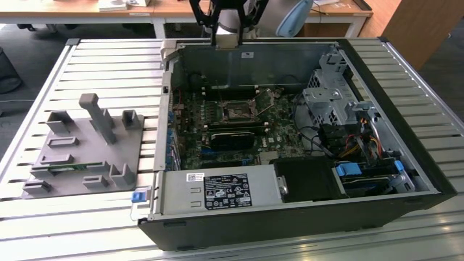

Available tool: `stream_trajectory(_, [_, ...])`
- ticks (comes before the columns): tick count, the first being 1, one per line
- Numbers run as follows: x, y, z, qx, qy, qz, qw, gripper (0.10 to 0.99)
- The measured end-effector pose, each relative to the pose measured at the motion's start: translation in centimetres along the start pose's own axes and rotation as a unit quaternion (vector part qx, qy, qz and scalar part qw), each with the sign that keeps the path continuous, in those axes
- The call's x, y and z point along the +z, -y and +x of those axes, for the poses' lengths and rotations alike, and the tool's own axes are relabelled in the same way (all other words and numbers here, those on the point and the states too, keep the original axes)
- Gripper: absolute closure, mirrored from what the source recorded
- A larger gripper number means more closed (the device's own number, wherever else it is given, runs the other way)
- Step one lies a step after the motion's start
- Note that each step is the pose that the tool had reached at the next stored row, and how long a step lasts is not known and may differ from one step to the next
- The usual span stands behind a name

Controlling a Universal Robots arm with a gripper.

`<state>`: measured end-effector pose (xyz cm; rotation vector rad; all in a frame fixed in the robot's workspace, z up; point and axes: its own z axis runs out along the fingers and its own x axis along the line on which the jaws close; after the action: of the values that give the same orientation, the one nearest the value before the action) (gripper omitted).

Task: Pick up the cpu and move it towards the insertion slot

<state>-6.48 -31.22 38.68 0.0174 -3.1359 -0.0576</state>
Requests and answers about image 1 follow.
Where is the blue disk carrier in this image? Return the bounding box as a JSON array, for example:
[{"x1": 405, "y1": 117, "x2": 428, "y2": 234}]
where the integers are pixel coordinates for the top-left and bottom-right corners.
[{"x1": 334, "y1": 161, "x2": 362, "y2": 178}]

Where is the black open PC case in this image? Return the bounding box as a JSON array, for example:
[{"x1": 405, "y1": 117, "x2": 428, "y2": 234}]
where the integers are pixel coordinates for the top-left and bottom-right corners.
[{"x1": 137, "y1": 37, "x2": 458, "y2": 252}]

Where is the black RAM slot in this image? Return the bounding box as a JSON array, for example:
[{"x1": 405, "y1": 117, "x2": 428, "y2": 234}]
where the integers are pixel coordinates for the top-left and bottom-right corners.
[
  {"x1": 208, "y1": 127, "x2": 268, "y2": 133},
  {"x1": 208, "y1": 122, "x2": 265, "y2": 128}
]

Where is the wooden desk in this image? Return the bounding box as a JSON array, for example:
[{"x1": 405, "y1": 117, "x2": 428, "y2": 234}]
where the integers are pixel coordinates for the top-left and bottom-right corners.
[{"x1": 0, "y1": 0, "x2": 374, "y2": 39}]

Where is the brown wooden cabinet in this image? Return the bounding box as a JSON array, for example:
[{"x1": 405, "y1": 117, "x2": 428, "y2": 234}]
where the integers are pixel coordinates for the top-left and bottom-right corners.
[{"x1": 358, "y1": 0, "x2": 464, "y2": 70}]

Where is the metal disk bay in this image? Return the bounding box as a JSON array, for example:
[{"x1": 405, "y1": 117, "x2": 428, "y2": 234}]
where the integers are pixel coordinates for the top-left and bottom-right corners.
[{"x1": 333, "y1": 160, "x2": 416, "y2": 198}]

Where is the black waste bin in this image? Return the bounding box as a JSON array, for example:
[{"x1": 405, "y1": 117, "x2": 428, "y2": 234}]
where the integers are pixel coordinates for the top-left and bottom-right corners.
[{"x1": 0, "y1": 46, "x2": 22, "y2": 95}]

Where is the green motherboard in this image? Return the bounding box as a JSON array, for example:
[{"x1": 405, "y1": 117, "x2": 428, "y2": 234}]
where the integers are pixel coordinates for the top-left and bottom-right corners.
[{"x1": 168, "y1": 88, "x2": 316, "y2": 171}]

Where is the coloured wire bundle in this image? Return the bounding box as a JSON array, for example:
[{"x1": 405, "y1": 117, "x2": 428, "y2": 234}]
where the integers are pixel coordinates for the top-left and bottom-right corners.
[{"x1": 340, "y1": 133, "x2": 384, "y2": 158}]

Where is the black fan shroud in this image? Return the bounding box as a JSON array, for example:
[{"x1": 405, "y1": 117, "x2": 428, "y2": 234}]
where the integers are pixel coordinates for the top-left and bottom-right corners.
[{"x1": 270, "y1": 157, "x2": 346, "y2": 204}]

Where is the metal socket cover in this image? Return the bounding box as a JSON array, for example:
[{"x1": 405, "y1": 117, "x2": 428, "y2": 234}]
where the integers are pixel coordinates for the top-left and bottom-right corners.
[{"x1": 252, "y1": 87, "x2": 277, "y2": 116}]

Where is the grey power supply unit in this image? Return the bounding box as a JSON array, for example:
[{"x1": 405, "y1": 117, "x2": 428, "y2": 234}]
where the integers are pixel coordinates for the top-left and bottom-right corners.
[{"x1": 148, "y1": 170, "x2": 284, "y2": 221}]

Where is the CPU socket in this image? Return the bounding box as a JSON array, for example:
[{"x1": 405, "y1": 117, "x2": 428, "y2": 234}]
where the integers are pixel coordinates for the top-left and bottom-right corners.
[{"x1": 220, "y1": 100, "x2": 260, "y2": 123}]

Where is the silver metal drive cage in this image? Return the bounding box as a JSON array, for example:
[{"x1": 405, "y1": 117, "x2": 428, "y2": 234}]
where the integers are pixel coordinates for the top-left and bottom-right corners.
[{"x1": 302, "y1": 51, "x2": 366, "y2": 126}]

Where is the silver chipset heatsink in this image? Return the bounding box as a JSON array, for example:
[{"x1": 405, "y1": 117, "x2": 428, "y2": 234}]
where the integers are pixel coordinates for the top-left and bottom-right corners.
[{"x1": 258, "y1": 151, "x2": 278, "y2": 165}]

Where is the green RAM stick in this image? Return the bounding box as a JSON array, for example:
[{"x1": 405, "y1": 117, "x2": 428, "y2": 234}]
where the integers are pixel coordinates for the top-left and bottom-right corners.
[{"x1": 48, "y1": 162, "x2": 105, "y2": 172}]

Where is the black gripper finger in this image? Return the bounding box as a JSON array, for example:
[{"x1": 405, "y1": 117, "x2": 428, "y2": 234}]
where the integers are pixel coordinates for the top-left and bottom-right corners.
[
  {"x1": 236, "y1": 0, "x2": 270, "y2": 47},
  {"x1": 188, "y1": 0, "x2": 222, "y2": 49}
]

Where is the white box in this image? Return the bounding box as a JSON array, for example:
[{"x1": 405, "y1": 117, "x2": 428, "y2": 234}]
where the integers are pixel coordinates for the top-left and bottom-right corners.
[{"x1": 98, "y1": 0, "x2": 128, "y2": 13}]

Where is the silver CPU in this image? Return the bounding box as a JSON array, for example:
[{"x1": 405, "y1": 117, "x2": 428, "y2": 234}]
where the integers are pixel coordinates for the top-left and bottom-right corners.
[{"x1": 213, "y1": 40, "x2": 242, "y2": 51}]

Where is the grey parts rack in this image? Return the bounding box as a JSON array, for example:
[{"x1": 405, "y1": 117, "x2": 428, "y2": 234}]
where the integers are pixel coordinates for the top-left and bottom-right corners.
[{"x1": 21, "y1": 93, "x2": 146, "y2": 201}]

